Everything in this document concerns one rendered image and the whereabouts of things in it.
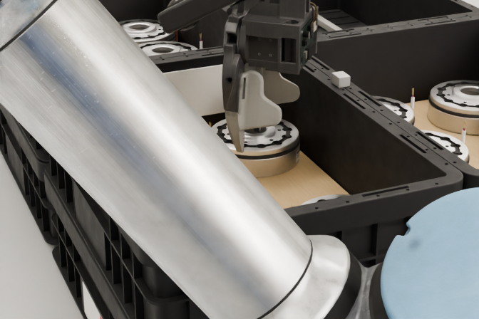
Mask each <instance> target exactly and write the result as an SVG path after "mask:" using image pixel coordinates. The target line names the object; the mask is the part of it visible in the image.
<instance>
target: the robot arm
mask: <svg viewBox="0 0 479 319"><path fill-rule="evenodd" d="M233 3H234V4H233ZM230 4H233V5H231V7H229V8H228V10H227V15H228V20H227V22H226V24H225V34H224V43H223V50H224V59H223V65H222V95H223V105H224V110H225V118H226V122H227V128H228V131H229V134H230V137H231V140H232V142H233V145H234V146H235V149H236V151H237V152H241V153H243V152H244V134H245V132H244V130H248V129H253V130H254V131H255V132H260V130H261V127H270V126H275V125H277V124H279V122H280V121H281V119H282V110H281V108H280V107H279V106H278V105H276V104H280V103H290V102H294V101H296V100H297V99H298V98H299V95H300V92H299V87H298V86H297V85H296V84H294V83H292V82H291V81H289V80H287V79H285V78H283V77H282V76H281V74H280V73H290V74H296V75H299V72H300V70H301V69H302V68H303V67H304V65H305V64H306V63H307V61H308V60H309V59H310V58H311V57H312V56H313V55H314V53H316V51H317V30H318V8H319V7H318V6H316V4H315V3H313V2H310V0H172V1H171V2H170V3H169V4H168V6H167V9H166V10H164V11H161V12H160V13H159V14H158V20H159V22H160V24H161V26H162V28H163V30H164V32H166V33H168V34H170V33H173V32H175V31H177V30H180V31H186V30H190V29H192V28H194V27H195V26H196V25H197V24H198V23H199V21H200V19H202V18H204V17H206V16H208V15H210V14H212V13H214V12H216V11H218V10H220V9H222V8H224V7H226V6H229V5H230ZM310 4H313V6H312V5H310ZM0 103H1V104H2V105H3V106H4V107H5V108H6V109H7V110H8V111H9V112H10V113H11V114H12V115H13V116H14V117H15V118H16V119H17V120H18V121H19V122H20V123H21V125H22V126H23V127H24V128H25V129H26V130H27V131H28V132H29V133H30V134H31V135H32V136H33V137H34V138H35V139H36V140H37V141H38V142H39V143H40V144H41V145H42V146H43V147H44V148H45V150H46V151H47V152H48V153H49V154H50V155H51V156H52V157H53V158H54V159H55V160H56V161H57V162H58V163H59V164H60V165H61V166H62V167H63V168H64V169H65V170H66V171H67V172H68V173H69V174H70V175H71V176H72V178H74V179H75V180H76V181H77V183H79V184H80V185H81V186H82V187H83V188H84V189H85V190H86V191H87V192H88V193H89V194H90V195H91V197H92V198H93V199H94V200H95V201H96V202H97V203H98V204H99V205H100V206H101V207H102V208H103V209H104V210H105V211H106V212H107V213H108V214H109V215H110V216H111V217H112V218H113V219H114V221H115V222H116V223H117V224H118V225H119V226H120V227H121V228H122V229H123V230H124V231H125V232H126V233H127V234H128V235H129V236H130V237H131V238H132V239H133V240H134V241H135V242H136V243H137V244H138V245H139V247H141V249H142V250H144V252H146V254H147V255H149V257H151V259H152V260H154V262H156V264H157V265H159V267H161V269H162V270H163V271H164V272H165V273H166V274H167V275H168V276H169V277H170V278H171V279H172V280H173V281H174V282H175V283H176V284H177V285H178V286H179V287H180V288H181V289H182V290H183V291H184V293H185V294H186V295H187V296H188V297H189V298H190V299H191V300H192V301H193V302H194V303H195V304H196V305H197V306H198V307H199V308H200V309H201V310H202V311H203V312H204V313H205V314H206V315H207V316H208V318H209V319H479V187H477V188H471V189H464V190H461V191H458V192H454V193H452V194H448V195H446V196H444V197H441V198H440V199H437V200H435V201H434V202H432V203H430V204H429V205H427V206H425V207H424V208H423V209H422V210H420V211H419V212H418V213H416V214H415V215H414V216H413V217H412V218H411V219H410V220H409V221H408V222H407V223H406V225H407V227H408V228H409V229H408V231H407V232H406V234H405V235H404V236H399V235H398V236H396V237H395V238H394V240H393V241H392V243H391V245H390V247H389V249H388V251H387V254H386V257H385V259H384V261H383V262H381V263H379V264H376V265H375V266H372V267H370V268H367V267H364V266H363V265H362V264H361V263H360V262H359V261H358V259H357V258H356V257H355V256H354V255H353V254H352V253H351V252H350V250H348V249H347V247H346V246H345V244H343V243H342V242H341V241H340V240H339V239H337V238H335V237H333V236H327V235H308V236H307V235H306V234H305V233H304V232H303V231H302V230H301V229H300V228H299V227H298V226H297V224H296V223H295V222H294V221H293V220H292V218H291V217H290V216H289V215H288V214H287V213H286V212H285V210H283V208H281V206H280V205H279V204H278V203H277V202H276V201H275V199H274V198H273V197H272V196H271V195H270V193H269V192H268V191H267V190H266V189H265V188H264V187H263V186H262V185H261V184H260V183H259V181H258V180H257V179H256V178H255V177H254V175H253V174H252V173H251V172H250V171H249V170H248V169H247V168H246V167H245V166H244V165H243V163H242V162H241V161H240V160H239V159H238V158H237V156H236V155H235V154H234V153H233V152H232V151H231V149H230V148H229V147H228V146H227V145H226V144H225V143H224V142H223V141H222V140H221V138H220V137H219V136H218V135H217V134H216V133H215V131H214V130H213V129H212V128H211V127H210V126H209V125H208V124H207V123H206V122H205V120H204V119H203V118H202V117H201V116H200V115H199V113H198V112H197V111H196V110H195V109H194V107H193V106H191V104H189V102H188V101H187V100H186V99H185V98H184V97H183V95H182V94H181V93H180V92H179V91H178V90H177V88H176V87H175V86H174V85H173V84H172V83H171V82H170V81H169V80H168V79H167V77H166V76H165V75H164V74H163V73H162V72H161V70H160V69H159V68H158V67H157V66H156V65H155V64H154V63H153V62H152V61H151V59H150V58H149V57H148V56H147V55H146V54H145V52H144V51H143V50H142V49H141V48H140V47H139V45H138V44H137V43H136V42H135V41H134V40H133V39H132V38H131V37H130V36H129V35H128V33H127V32H126V31H125V30H124V29H123V27H122V26H121V25H120V24H119V23H118V22H117V21H116V20H115V19H114V18H113V17H112V15H111V14H110V13H109V12H108V11H107V9H106V8H105V7H104V6H103V5H102V4H101V2H99V0H0Z"/></svg>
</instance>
